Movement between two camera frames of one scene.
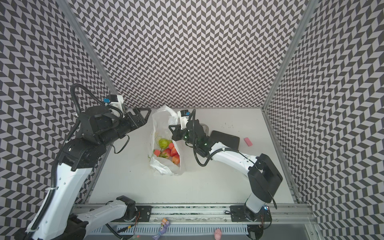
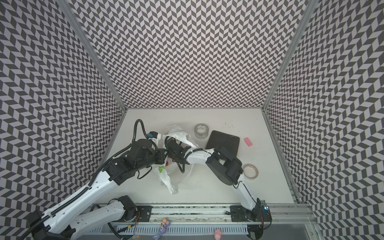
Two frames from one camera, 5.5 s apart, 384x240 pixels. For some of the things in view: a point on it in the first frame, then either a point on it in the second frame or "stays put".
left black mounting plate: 144,213 stays put
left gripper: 130,117 → 161,157
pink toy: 218,234 stays put
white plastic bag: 163,117 → 176,167
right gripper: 181,133 → 173,147
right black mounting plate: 240,213 stays put
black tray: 227,140 stays put
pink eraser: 248,141 stays put
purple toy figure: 164,223 stays put
